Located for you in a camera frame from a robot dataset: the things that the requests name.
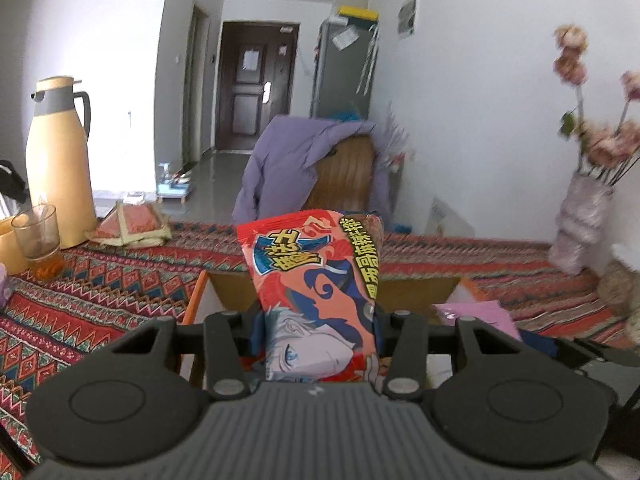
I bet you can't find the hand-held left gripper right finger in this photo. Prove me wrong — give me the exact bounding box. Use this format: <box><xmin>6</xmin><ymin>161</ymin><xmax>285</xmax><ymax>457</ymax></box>
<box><xmin>374</xmin><ymin>311</ymin><xmax>525</xmax><ymax>402</ymax></box>

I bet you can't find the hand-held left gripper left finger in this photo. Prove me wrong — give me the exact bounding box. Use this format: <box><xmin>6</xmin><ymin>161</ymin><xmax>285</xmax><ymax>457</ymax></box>
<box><xmin>114</xmin><ymin>311</ymin><xmax>269</xmax><ymax>402</ymax></box>

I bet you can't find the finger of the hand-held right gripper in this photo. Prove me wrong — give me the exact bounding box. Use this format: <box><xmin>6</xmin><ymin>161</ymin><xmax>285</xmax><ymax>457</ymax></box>
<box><xmin>520</xmin><ymin>329</ymin><xmax>621</xmax><ymax>391</ymax></box>

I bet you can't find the orange cardboard box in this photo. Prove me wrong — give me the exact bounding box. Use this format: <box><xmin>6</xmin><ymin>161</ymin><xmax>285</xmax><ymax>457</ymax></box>
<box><xmin>180</xmin><ymin>260</ymin><xmax>523</xmax><ymax>391</ymax></box>

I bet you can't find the pink snack packet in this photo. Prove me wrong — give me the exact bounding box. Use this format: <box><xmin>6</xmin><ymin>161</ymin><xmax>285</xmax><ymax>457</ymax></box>
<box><xmin>432</xmin><ymin>301</ymin><xmax>521</xmax><ymax>343</ymax></box>

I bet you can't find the red cartoon snack packet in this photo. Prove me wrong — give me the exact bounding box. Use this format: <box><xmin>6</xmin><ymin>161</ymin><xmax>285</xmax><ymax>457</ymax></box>
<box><xmin>236</xmin><ymin>208</ymin><xmax>386</xmax><ymax>386</ymax></box>

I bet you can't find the pale pink vase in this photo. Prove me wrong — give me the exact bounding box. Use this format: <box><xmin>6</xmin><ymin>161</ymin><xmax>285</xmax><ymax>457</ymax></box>
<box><xmin>547</xmin><ymin>172</ymin><xmax>616</xmax><ymax>276</ymax></box>

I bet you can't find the wooden chair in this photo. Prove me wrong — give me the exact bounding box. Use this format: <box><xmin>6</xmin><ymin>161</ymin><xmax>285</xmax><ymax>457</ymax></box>
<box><xmin>300</xmin><ymin>132</ymin><xmax>376</xmax><ymax>221</ymax></box>

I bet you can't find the red folded cloth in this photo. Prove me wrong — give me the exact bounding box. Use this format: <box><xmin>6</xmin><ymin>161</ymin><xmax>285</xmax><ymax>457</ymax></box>
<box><xmin>85</xmin><ymin>200</ymin><xmax>173</xmax><ymax>248</ymax></box>

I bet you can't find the purple jacket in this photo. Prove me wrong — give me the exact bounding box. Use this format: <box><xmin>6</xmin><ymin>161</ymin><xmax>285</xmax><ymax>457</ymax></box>
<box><xmin>232</xmin><ymin>115</ymin><xmax>401</xmax><ymax>231</ymax></box>

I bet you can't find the small floor stool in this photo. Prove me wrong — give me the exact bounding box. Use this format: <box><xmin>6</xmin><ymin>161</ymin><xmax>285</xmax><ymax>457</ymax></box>
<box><xmin>157</xmin><ymin>162</ymin><xmax>193</xmax><ymax>204</ymax></box>

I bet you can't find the dried rose bouquet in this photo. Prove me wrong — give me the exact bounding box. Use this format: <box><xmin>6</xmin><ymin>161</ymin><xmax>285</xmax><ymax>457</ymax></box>
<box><xmin>552</xmin><ymin>25</ymin><xmax>640</xmax><ymax>186</ymax></box>

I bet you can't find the dark brown door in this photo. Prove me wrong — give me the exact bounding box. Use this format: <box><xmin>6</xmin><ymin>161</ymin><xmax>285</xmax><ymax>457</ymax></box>
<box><xmin>215</xmin><ymin>21</ymin><xmax>301</xmax><ymax>153</ymax></box>

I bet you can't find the clear drinking glass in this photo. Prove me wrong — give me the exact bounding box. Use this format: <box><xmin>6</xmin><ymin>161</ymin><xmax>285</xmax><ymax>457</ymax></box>
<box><xmin>11</xmin><ymin>203</ymin><xmax>66</xmax><ymax>278</ymax></box>

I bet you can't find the grey refrigerator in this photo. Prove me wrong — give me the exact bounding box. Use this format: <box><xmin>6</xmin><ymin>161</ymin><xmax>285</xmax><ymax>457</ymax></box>
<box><xmin>310</xmin><ymin>17</ymin><xmax>381</xmax><ymax>121</ymax></box>

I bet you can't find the yellow thermos jug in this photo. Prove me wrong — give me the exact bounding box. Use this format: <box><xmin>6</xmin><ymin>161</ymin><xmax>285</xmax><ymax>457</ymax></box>
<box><xmin>26</xmin><ymin>76</ymin><xmax>97</xmax><ymax>250</ymax></box>

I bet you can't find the yellow cup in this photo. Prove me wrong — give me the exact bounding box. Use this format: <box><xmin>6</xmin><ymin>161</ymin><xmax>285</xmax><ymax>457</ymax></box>
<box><xmin>0</xmin><ymin>215</ymin><xmax>31</xmax><ymax>276</ymax></box>

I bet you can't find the white hanging umbrella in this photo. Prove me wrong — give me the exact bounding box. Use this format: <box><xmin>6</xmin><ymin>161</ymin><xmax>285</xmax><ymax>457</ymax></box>
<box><xmin>356</xmin><ymin>35</ymin><xmax>378</xmax><ymax>95</ymax></box>

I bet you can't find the black bag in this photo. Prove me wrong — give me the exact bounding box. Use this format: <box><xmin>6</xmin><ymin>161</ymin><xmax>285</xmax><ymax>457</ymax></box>
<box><xmin>0</xmin><ymin>160</ymin><xmax>31</xmax><ymax>206</ymax></box>

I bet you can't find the white paper sheet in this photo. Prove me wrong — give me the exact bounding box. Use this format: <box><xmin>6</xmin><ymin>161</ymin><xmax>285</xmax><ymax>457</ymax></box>
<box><xmin>332</xmin><ymin>27</ymin><xmax>358</xmax><ymax>51</ymax></box>

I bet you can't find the yellow box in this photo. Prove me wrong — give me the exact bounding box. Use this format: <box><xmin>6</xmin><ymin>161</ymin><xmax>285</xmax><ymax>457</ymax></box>
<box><xmin>335</xmin><ymin>5</ymin><xmax>378</xmax><ymax>23</ymax></box>

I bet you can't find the wall poster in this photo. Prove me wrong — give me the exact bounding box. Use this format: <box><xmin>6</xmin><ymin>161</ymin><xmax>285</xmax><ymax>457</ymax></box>
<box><xmin>397</xmin><ymin>0</ymin><xmax>418</xmax><ymax>38</ymax></box>

